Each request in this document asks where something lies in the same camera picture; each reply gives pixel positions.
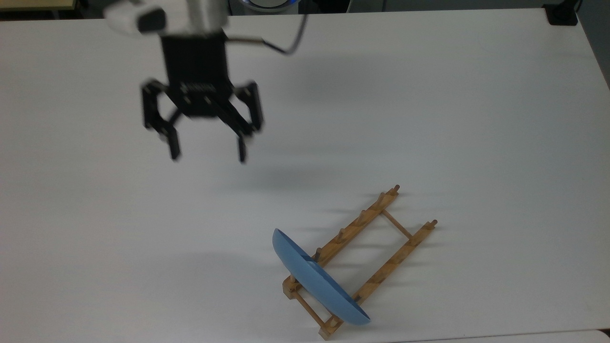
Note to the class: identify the light wooden board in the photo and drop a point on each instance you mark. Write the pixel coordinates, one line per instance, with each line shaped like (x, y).
(35, 4)

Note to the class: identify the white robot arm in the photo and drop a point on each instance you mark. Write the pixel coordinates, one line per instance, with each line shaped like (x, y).
(186, 14)

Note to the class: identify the black table clamp block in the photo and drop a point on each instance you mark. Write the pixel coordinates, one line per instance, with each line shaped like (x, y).
(562, 13)

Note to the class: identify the wooden plate rack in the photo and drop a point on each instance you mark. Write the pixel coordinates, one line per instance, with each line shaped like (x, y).
(381, 274)

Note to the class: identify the blue round plate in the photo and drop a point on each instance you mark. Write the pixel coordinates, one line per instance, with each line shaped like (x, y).
(319, 278)

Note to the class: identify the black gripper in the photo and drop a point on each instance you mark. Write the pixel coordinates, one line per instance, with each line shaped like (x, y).
(195, 71)

